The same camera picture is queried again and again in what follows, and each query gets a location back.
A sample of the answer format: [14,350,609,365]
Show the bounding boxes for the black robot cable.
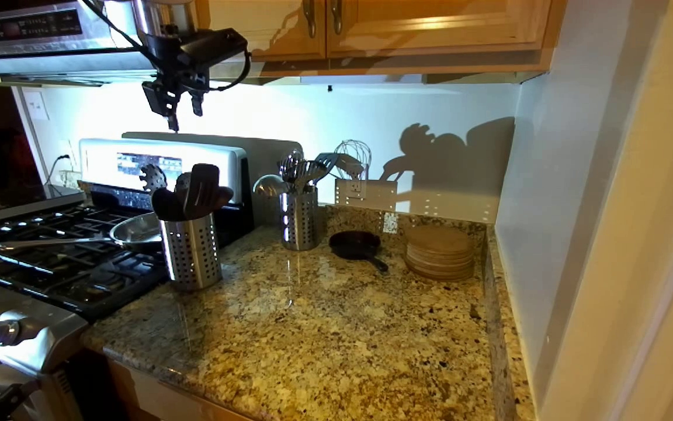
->
[77,0,254,94]

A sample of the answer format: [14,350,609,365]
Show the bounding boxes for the silver stove knob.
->
[0,315,27,349]

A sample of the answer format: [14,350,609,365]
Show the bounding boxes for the steel slotted spatula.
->
[275,149,318,195]

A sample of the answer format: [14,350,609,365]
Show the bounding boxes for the white wall outlet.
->
[20,86,52,124]

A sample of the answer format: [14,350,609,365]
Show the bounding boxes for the stack of round wooden boards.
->
[402,223,479,282]

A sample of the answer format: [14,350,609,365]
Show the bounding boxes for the stainless steel gas stove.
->
[0,128,308,421]

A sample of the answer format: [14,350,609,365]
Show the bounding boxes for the wooden wall cabinets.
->
[169,0,570,85]

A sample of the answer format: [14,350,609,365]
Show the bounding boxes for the small black cast iron skillet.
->
[327,230,389,274]

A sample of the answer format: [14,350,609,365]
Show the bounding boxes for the clear glass jar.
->
[250,170,284,230]

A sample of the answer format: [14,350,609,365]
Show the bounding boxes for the wooden base cabinet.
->
[104,357,254,421]

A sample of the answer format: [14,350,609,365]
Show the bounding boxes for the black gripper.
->
[140,27,253,133]

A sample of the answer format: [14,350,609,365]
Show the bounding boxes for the black power cord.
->
[42,149,79,195]

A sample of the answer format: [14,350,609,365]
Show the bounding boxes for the perforated steel holder, metal utensils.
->
[277,185,322,253]

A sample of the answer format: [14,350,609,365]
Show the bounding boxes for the stainless over-range microwave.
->
[0,0,158,85]

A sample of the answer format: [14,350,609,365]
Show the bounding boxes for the perforated steel holder, black utensils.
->
[156,209,225,295]

